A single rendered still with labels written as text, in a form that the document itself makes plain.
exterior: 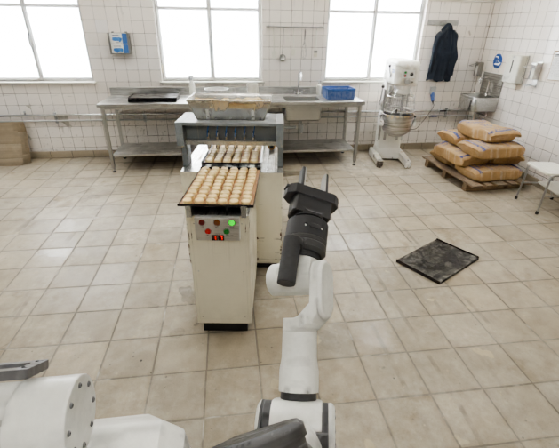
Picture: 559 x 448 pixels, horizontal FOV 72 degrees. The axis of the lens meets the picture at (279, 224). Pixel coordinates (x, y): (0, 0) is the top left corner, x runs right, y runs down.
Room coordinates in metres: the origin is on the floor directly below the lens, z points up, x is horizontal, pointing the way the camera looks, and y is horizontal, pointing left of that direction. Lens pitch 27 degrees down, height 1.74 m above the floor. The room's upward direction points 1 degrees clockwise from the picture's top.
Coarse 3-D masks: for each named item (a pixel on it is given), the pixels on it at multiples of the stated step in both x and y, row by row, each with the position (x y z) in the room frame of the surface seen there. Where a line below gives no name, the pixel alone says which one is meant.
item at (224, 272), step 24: (192, 216) 1.84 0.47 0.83; (240, 216) 1.84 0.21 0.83; (192, 240) 1.84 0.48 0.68; (240, 240) 1.84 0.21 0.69; (192, 264) 1.84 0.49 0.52; (216, 264) 1.84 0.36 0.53; (240, 264) 1.84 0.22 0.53; (216, 288) 1.84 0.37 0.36; (240, 288) 1.84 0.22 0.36; (216, 312) 1.84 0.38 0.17; (240, 312) 1.84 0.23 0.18
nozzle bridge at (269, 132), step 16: (176, 128) 2.53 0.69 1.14; (192, 128) 2.61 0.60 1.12; (208, 128) 2.62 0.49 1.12; (224, 128) 2.62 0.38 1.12; (240, 128) 2.62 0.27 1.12; (256, 128) 2.62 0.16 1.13; (272, 128) 2.62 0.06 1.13; (192, 144) 2.56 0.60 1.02; (208, 144) 2.57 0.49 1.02; (224, 144) 2.57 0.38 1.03; (240, 144) 2.57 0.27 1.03; (256, 144) 2.57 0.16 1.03; (272, 144) 2.57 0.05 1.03
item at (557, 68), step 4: (556, 52) 4.85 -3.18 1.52; (556, 56) 4.83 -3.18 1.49; (552, 60) 4.88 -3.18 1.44; (556, 60) 4.81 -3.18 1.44; (552, 64) 4.86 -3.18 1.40; (556, 64) 4.79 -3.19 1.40; (552, 68) 4.84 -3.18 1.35; (556, 68) 4.77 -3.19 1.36; (548, 72) 4.88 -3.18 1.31; (552, 72) 4.82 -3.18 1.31; (556, 72) 4.75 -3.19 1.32; (548, 76) 4.85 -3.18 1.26; (552, 76) 4.80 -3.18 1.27; (556, 76) 4.73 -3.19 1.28; (552, 80) 4.78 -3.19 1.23; (556, 80) 4.72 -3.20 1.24
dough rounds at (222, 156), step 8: (216, 152) 2.77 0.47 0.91; (224, 152) 2.73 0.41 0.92; (232, 152) 2.73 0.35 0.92; (240, 152) 2.73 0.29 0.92; (248, 152) 2.73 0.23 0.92; (256, 152) 2.74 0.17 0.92; (208, 160) 2.53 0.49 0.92; (216, 160) 2.53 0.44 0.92; (224, 160) 2.54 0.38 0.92; (232, 160) 2.55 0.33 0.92; (240, 160) 2.60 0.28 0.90; (248, 160) 2.61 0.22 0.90; (256, 160) 2.55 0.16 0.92
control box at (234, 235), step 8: (200, 216) 1.83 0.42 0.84; (208, 216) 1.83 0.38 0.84; (216, 216) 1.83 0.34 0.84; (224, 216) 1.83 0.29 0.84; (232, 216) 1.83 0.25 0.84; (208, 224) 1.81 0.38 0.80; (224, 224) 1.81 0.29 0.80; (200, 232) 1.81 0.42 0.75; (216, 232) 1.81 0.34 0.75; (232, 232) 1.81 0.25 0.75; (216, 240) 1.81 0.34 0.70; (224, 240) 1.81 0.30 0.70; (232, 240) 1.81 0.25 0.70
